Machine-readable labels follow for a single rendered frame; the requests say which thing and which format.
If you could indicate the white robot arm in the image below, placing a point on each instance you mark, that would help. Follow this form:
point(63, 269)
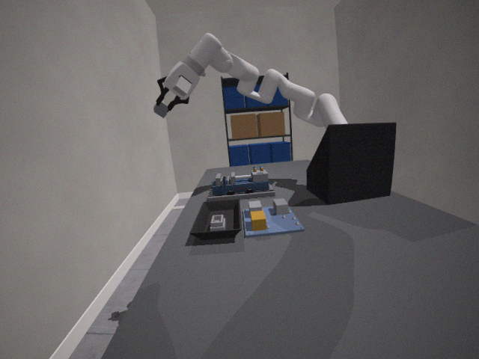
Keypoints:
point(209, 51)

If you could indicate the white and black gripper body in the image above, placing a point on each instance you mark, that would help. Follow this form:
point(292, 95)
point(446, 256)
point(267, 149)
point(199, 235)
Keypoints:
point(181, 69)

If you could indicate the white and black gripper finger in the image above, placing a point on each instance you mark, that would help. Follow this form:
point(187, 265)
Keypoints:
point(163, 91)
point(176, 101)

